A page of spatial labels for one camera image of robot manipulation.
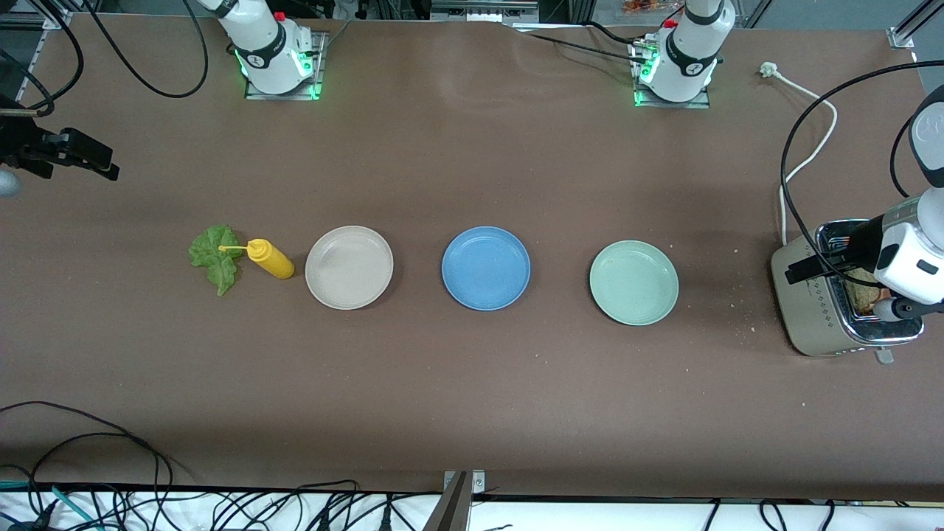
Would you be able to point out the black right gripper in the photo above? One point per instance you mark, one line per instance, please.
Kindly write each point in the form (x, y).
(16, 141)

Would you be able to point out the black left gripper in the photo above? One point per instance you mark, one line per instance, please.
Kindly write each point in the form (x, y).
(854, 242)

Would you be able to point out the green lettuce leaf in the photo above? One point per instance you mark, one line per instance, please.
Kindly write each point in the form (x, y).
(217, 258)

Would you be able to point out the yellow mustard squeeze bottle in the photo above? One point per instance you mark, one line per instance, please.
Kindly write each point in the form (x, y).
(273, 259)

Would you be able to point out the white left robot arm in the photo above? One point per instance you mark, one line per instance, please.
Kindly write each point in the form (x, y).
(686, 59)

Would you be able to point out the pale green round plate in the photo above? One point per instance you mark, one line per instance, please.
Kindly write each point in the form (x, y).
(634, 282)

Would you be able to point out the beige round plate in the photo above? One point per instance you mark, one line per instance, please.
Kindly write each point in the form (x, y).
(349, 267)

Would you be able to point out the blue round plate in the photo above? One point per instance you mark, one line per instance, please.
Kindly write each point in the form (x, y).
(485, 268)

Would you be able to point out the beige chrome toaster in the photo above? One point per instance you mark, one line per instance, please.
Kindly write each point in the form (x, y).
(811, 310)

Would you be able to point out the orange snack packet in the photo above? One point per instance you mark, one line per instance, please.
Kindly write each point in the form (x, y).
(641, 6)

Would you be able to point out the brown table cover sheet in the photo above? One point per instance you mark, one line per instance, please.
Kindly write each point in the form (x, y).
(472, 398)

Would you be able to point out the grey equipment box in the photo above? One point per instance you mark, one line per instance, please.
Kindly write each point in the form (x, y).
(483, 10)

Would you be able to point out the grey metal bar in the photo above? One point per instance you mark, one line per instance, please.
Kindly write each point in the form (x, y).
(450, 512)

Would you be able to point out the aluminium frame profile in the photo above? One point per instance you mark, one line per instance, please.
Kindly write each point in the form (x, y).
(44, 55)
(911, 26)

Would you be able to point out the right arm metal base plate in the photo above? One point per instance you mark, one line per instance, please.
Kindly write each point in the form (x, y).
(254, 94)

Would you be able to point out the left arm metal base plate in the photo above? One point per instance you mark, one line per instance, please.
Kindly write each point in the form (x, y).
(697, 105)

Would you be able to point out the silver corner bracket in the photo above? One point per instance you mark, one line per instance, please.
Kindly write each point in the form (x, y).
(478, 481)

